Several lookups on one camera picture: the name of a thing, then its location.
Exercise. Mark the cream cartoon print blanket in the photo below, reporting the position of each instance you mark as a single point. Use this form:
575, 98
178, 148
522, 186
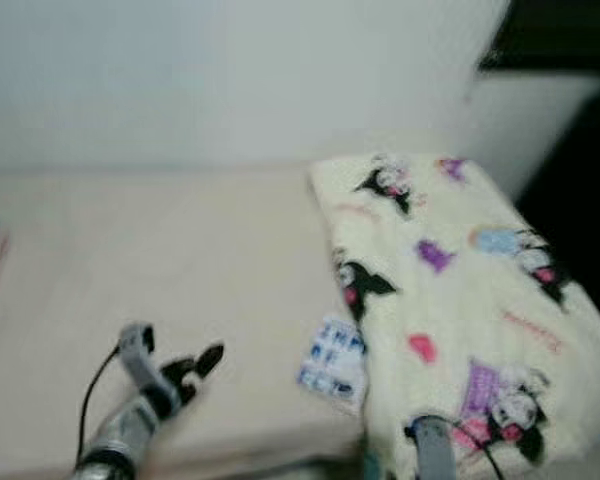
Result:
460, 300

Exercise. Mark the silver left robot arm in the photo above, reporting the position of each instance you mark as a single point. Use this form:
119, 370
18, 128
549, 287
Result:
120, 440

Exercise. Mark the beige sheeted mattress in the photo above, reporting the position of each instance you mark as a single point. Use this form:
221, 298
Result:
180, 280

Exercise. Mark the black wardrobe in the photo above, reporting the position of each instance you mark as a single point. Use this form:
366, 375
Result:
590, 200

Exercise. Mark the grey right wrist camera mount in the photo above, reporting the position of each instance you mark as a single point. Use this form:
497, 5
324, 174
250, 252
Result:
435, 450

